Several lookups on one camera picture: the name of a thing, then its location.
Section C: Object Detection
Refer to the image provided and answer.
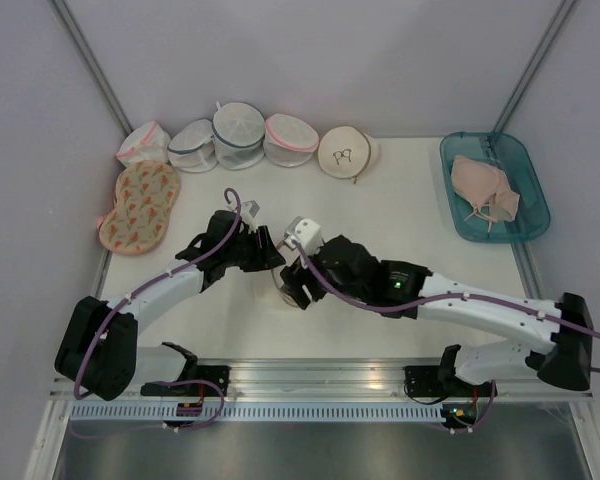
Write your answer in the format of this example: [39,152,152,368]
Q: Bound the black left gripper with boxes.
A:
[223,226,285,273]

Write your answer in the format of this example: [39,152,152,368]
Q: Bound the beige round glasses laundry bag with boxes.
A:
[270,240,299,309]

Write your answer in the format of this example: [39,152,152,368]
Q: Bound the pale pink bra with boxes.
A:
[451,155,520,233]

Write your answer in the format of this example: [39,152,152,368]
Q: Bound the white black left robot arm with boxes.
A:
[54,210,285,400]

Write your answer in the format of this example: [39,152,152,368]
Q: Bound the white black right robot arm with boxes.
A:
[280,234,592,396]

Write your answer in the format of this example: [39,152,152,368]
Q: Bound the beige round bag with glasses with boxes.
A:
[316,126,380,184]

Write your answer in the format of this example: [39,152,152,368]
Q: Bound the white pink-zip mesh bag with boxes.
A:
[263,113,320,168]

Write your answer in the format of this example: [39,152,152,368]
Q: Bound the tall white blue-zip mesh bag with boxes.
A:
[212,102,265,170]

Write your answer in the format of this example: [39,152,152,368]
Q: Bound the white blue-trim mesh bag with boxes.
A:
[167,119,217,173]

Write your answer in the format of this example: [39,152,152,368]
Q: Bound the floral peanut-shaped laundry bag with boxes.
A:
[98,160,180,256]

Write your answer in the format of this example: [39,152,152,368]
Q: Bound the white pink-trim mesh bag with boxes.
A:
[115,121,171,167]

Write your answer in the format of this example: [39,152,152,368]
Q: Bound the teal transparent plastic bin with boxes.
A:
[440,132,551,244]

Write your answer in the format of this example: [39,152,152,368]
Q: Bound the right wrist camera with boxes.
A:
[283,216,324,255]

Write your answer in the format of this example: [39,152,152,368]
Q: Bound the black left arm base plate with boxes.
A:
[140,364,230,399]

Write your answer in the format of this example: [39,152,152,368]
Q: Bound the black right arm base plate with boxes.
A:
[403,365,491,402]

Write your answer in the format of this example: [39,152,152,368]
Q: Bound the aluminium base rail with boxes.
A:
[49,356,595,401]

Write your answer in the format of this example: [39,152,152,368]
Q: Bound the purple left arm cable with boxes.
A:
[72,187,244,441]

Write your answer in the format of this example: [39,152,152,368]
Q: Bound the white slotted cable duct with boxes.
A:
[70,401,476,423]

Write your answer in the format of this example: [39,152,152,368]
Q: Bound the left aluminium corner post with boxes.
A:
[47,0,132,135]

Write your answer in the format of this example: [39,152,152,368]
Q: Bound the aluminium corner post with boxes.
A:
[492,0,580,132]
[47,0,132,135]

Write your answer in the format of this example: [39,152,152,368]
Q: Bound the right aluminium corner post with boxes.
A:
[492,0,580,132]

